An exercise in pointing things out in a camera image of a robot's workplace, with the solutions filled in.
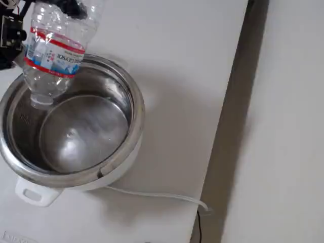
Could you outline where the clear plastic water bottle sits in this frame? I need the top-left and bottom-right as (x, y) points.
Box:
(23, 0), (102, 110)

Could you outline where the white rice cooker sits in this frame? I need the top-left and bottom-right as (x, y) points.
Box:
(0, 53), (146, 208)

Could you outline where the steel inner cooking pot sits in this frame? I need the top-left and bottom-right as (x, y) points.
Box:
(4, 63), (135, 173)

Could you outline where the grey printed sticker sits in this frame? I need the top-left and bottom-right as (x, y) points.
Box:
(3, 229), (36, 243)

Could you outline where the black wrist camera board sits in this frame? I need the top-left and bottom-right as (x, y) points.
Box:
(0, 14), (28, 50)

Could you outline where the white power cord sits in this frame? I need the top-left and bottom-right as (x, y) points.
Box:
(103, 186), (214, 216)

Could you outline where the thin black hanging cable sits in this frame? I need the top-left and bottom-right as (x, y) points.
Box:
(196, 209), (204, 243)

